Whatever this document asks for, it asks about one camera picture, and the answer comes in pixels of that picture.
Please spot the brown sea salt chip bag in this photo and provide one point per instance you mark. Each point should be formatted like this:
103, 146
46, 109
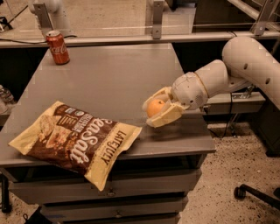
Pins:
77, 141

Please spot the metal railing bar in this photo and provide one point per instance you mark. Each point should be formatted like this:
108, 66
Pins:
116, 22

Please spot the red coca-cola can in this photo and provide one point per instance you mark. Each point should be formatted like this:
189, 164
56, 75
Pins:
57, 47

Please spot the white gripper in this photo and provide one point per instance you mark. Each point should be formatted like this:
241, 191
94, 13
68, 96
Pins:
187, 89

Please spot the orange fruit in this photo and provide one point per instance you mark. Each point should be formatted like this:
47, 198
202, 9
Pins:
154, 107

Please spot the black stand leg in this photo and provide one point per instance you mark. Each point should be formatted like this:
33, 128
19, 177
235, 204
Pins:
5, 197

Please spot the grey drawer cabinet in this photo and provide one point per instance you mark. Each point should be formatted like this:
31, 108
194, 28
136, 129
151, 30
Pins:
148, 183

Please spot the black office chair base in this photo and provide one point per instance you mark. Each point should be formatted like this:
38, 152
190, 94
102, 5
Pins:
240, 194

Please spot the plastic water bottle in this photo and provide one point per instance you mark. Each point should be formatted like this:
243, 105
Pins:
6, 95

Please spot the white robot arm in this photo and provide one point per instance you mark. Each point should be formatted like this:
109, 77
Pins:
244, 61

